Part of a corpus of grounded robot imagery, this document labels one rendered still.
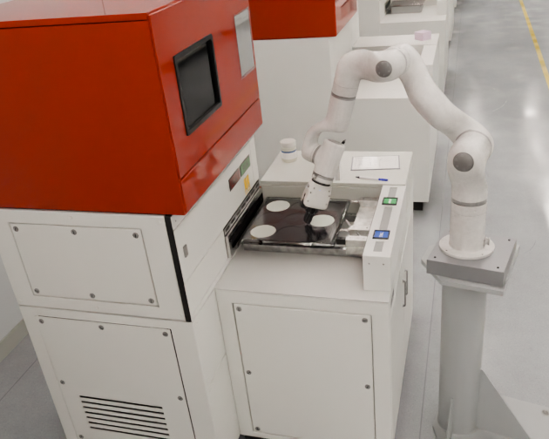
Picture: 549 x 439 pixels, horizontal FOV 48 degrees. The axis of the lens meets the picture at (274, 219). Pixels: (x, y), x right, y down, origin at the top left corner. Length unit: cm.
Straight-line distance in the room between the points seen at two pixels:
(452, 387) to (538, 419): 45
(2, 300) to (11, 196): 150
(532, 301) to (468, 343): 117
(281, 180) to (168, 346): 88
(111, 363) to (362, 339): 92
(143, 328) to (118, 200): 50
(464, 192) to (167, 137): 100
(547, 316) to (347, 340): 152
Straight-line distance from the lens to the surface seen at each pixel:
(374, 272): 211
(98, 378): 250
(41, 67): 192
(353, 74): 217
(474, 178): 210
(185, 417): 244
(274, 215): 251
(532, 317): 347
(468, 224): 220
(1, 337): 367
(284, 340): 229
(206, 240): 216
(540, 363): 320
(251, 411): 260
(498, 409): 272
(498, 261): 223
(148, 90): 176
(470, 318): 239
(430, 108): 210
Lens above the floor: 205
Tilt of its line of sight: 28 degrees down
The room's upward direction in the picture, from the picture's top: 7 degrees counter-clockwise
